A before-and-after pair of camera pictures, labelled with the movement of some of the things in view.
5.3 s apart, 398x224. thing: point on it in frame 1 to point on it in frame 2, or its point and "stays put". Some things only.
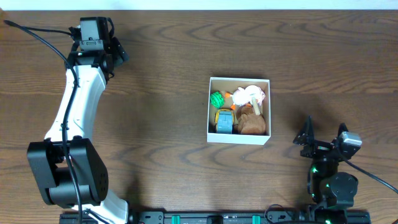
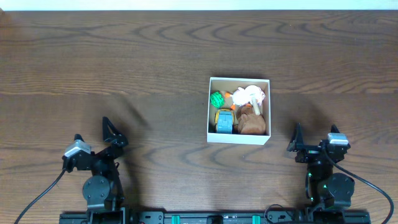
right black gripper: [321, 148] to [314, 148]
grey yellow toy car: [224, 120] stays put
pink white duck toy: [243, 96] stays put
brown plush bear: [249, 122] stays put
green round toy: [217, 99] stays put
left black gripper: [118, 49] to [99, 152]
